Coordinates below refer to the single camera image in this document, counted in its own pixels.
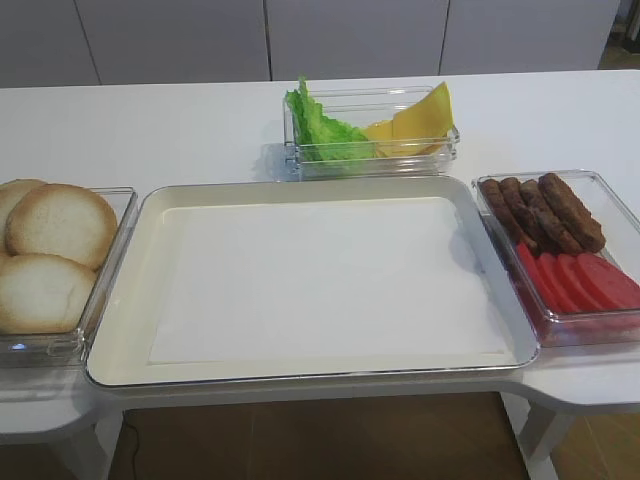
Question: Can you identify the clear patty tomato container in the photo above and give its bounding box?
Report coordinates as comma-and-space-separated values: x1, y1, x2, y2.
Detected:
473, 170, 639, 347

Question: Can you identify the brown patty leftmost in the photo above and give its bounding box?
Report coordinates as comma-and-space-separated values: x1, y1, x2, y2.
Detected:
479, 179, 539, 253

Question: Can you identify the yellow cheese slice flat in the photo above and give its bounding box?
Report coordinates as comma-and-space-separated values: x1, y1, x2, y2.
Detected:
362, 120, 442, 158

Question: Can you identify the brown patty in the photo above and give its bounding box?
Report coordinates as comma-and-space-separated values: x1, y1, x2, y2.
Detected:
479, 179, 539, 253
538, 173, 606, 253
499, 177, 559, 256
520, 180, 584, 255

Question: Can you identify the green lettuce leaf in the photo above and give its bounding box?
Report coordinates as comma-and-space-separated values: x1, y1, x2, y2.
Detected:
285, 76, 375, 162

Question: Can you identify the bun half front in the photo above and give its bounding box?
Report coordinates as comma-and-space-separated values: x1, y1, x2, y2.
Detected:
1, 254, 97, 335

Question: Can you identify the bun half rear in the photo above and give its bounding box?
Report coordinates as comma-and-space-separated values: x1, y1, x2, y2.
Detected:
0, 179, 45, 254

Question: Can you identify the black cable under table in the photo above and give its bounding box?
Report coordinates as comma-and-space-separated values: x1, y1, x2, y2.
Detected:
122, 422, 141, 480

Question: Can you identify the yellow cheese slice upright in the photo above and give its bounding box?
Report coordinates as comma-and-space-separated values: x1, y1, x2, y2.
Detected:
392, 82, 454, 140

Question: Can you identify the red tomato slice leftmost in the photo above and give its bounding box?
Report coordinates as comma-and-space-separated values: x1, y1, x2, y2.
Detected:
516, 242, 564, 313

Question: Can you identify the clear lettuce cheese container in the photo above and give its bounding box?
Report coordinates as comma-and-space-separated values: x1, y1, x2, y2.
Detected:
283, 84, 460, 180

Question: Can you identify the bun half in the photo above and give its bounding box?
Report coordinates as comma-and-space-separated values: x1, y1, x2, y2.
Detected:
0, 179, 45, 254
1, 254, 97, 335

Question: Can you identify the clear bun container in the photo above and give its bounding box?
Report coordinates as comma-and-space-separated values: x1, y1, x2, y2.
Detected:
1, 187, 138, 368

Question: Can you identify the white paper liner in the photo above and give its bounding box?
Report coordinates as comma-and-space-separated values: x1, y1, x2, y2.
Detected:
151, 198, 507, 362

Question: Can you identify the brown patty rightmost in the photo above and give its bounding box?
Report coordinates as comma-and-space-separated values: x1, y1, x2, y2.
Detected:
538, 173, 606, 253

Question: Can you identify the bun half toasted edge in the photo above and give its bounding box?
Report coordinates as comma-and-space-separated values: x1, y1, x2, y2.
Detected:
4, 183, 118, 271

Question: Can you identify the red tomato slice rightmost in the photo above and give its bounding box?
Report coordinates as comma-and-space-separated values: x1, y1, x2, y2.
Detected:
576, 253, 639, 310

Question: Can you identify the white serving tray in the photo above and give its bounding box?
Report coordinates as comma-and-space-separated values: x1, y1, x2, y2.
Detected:
86, 176, 539, 387

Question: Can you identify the red tomato slice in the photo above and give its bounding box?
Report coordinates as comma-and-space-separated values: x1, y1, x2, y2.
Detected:
576, 253, 639, 310
516, 242, 564, 313
536, 252, 581, 313
555, 254, 604, 311

